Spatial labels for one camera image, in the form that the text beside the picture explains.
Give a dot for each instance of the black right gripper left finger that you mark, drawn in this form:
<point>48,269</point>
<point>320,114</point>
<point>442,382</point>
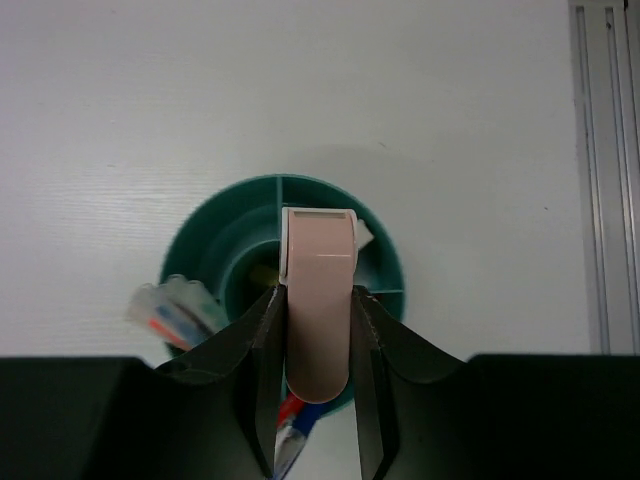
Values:
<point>226,398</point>

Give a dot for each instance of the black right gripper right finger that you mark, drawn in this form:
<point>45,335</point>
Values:
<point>409,398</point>

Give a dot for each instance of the red gel pen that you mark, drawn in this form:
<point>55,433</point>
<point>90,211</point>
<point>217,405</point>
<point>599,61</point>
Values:
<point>289,410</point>

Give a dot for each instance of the orange yellow highlighter pack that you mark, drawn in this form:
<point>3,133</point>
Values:
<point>181,312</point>

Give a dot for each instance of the teal round desk organizer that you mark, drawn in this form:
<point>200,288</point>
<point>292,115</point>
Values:
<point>241,228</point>

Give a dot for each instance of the pink eraser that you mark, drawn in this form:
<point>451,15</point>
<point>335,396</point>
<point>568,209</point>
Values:
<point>318,260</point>

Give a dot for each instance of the small tan eraser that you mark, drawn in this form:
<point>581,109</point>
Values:
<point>264,276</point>

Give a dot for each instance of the blue ballpoint pen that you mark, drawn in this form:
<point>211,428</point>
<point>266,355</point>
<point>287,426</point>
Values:
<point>307,417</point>

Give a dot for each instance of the aluminium frame rail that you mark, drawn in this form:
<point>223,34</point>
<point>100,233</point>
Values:
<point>604,37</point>

